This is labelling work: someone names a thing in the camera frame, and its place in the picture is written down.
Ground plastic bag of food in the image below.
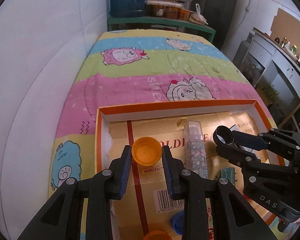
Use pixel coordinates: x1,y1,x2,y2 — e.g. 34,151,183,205
189,4,207,26

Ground teal lighter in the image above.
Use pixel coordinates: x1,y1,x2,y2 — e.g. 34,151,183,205
220,167,237,183

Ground printed cartoon sheep blanket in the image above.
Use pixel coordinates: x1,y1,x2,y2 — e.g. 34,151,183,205
49,29,275,240

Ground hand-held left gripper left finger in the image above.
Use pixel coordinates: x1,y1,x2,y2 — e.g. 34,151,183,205
17,145,133,240

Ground blue bottle cap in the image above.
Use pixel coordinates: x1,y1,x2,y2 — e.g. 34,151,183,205
170,210,185,235

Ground potted plants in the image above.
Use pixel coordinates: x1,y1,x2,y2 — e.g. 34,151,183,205
256,82,280,105

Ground cardboard sheet on wall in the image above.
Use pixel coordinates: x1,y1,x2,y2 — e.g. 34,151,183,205
270,8,300,45

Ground flattened cardboard carton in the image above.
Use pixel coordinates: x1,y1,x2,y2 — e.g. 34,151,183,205
107,111,278,240

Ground grey counter cabinet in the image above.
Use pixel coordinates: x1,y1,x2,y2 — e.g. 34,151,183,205
234,29,300,130

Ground black bottle cap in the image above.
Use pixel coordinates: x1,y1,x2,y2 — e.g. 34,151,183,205
214,126,237,145

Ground deep orange bottle cap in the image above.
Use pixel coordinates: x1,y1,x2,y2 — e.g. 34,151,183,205
143,229,173,240

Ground dark grey refrigerator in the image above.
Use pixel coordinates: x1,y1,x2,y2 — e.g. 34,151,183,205
194,0,240,60

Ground clear floral lighter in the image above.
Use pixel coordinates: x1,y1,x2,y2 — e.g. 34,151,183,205
184,120,208,179

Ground shallow orange-rimmed cardboard box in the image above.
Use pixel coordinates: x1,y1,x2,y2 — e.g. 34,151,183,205
96,99,290,240

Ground green bench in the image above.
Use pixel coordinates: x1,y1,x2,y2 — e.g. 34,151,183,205
107,16,216,48

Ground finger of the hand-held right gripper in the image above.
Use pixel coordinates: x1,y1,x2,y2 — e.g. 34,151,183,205
216,144,300,193
231,128,300,160

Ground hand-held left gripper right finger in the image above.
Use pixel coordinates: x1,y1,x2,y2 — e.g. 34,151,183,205
162,146,278,240

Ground yellow-orange bottle cap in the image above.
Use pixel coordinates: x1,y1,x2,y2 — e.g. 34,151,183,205
131,136,163,166

